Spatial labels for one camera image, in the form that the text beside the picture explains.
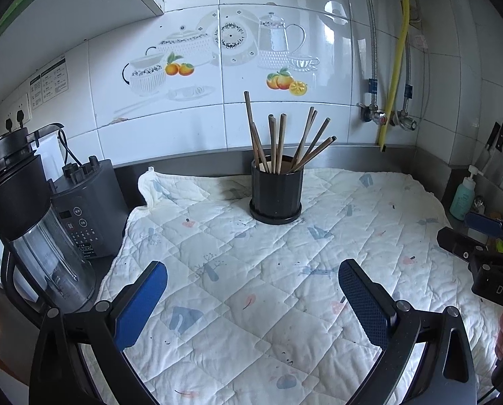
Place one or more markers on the wall notice sticker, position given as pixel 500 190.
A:
pixel 49 82

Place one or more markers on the dark grey blender base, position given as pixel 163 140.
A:
pixel 95 211

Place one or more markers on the glass blender jar black lid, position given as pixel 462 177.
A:
pixel 36 236

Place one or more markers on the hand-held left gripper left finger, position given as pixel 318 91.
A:
pixel 141 299

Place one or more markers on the bunch of brown chopsticks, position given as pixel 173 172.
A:
pixel 280 143

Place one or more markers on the teal soap pump bottle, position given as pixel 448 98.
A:
pixel 462 200

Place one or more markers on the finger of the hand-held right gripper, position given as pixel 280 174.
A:
pixel 458 242
pixel 485 223

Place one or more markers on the metal water valve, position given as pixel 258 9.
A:
pixel 405 123
pixel 371 114

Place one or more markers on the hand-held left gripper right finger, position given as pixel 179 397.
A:
pixel 363 303

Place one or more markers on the white quilted printed blanket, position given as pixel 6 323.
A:
pixel 255 287

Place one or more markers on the white wall socket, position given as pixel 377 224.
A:
pixel 21 107

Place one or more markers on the yellow gas pipe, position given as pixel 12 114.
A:
pixel 397 67

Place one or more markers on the black ribbed utensil holder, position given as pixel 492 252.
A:
pixel 277 194

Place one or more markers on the white plastic board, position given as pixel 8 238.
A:
pixel 49 156

